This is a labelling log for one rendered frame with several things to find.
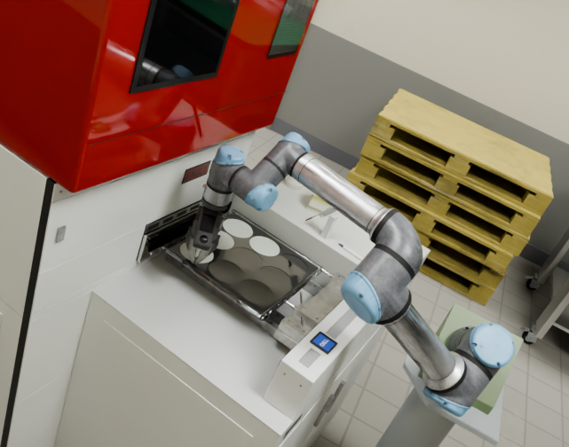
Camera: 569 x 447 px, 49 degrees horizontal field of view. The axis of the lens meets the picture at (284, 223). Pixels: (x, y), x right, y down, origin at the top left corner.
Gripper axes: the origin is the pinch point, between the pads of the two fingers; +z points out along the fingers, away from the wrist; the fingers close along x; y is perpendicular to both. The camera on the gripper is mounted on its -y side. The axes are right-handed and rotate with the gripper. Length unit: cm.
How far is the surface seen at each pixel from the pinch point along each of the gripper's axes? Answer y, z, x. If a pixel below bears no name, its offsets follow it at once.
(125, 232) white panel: -5.9, -6.7, 19.7
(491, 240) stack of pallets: 174, 49, -169
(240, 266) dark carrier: 6.2, 1.4, -13.3
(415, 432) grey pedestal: -12, 28, -80
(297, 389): -37.1, 0.1, -31.5
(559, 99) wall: 266, -23, -206
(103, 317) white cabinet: -15.7, 14.8, 18.7
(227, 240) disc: 17.3, 1.5, -8.2
